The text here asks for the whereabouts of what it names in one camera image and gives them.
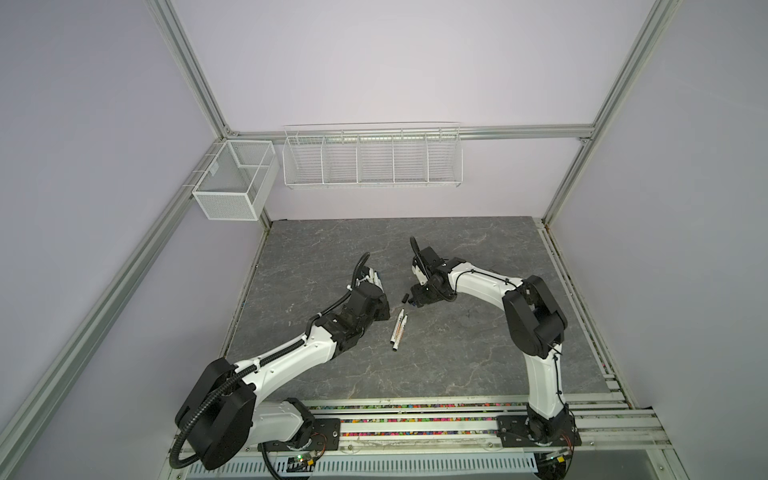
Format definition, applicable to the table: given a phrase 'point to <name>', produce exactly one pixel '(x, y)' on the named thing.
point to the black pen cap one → (405, 298)
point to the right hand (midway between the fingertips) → (423, 299)
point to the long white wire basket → (373, 153)
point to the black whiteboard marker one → (397, 327)
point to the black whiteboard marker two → (397, 340)
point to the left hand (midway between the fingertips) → (384, 299)
